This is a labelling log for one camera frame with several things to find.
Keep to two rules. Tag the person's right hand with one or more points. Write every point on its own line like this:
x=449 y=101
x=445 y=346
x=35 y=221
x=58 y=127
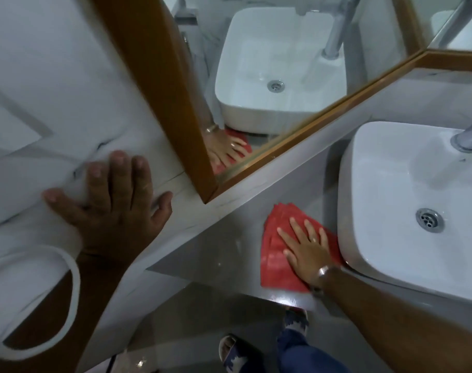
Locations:
x=309 y=258

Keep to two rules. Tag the person's left hand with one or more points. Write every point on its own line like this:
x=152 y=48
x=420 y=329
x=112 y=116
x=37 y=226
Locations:
x=111 y=225

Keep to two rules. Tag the person's left middle finger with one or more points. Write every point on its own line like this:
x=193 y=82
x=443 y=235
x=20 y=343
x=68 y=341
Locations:
x=120 y=178

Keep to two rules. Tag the person's right little finger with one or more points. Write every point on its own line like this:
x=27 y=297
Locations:
x=323 y=237

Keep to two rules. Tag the person's left thumb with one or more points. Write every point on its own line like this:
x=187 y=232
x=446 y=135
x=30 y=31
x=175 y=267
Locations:
x=162 y=209

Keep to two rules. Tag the person's right middle finger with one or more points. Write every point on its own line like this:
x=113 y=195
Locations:
x=299 y=231

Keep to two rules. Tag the person's right thumb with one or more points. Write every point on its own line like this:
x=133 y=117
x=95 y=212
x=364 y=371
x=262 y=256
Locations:
x=291 y=259

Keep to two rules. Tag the person's left little finger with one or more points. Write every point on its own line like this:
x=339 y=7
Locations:
x=63 y=205

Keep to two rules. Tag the red cleaning cloth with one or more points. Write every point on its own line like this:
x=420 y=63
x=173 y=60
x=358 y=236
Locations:
x=276 y=268

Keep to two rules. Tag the person's right forearm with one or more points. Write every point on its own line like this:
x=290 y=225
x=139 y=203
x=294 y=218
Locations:
x=395 y=330

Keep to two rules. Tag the person's left forearm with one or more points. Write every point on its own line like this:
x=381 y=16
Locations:
x=65 y=318

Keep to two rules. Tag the patterned blue slipper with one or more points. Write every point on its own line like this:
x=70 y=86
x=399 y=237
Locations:
x=297 y=321
x=236 y=355

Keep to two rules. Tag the white ceramic sink basin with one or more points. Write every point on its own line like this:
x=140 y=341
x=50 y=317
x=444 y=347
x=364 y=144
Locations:
x=391 y=178

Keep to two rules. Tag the person's blue trouser leg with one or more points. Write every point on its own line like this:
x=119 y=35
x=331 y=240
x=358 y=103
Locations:
x=302 y=355

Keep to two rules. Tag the chrome sink drain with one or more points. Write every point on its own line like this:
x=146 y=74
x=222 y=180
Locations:
x=430 y=220

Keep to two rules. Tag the wooden framed mirror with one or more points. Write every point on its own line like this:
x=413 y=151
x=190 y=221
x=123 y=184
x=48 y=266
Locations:
x=150 y=73

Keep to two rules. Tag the chrome faucet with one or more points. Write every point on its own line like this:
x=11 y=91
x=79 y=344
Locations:
x=471 y=139

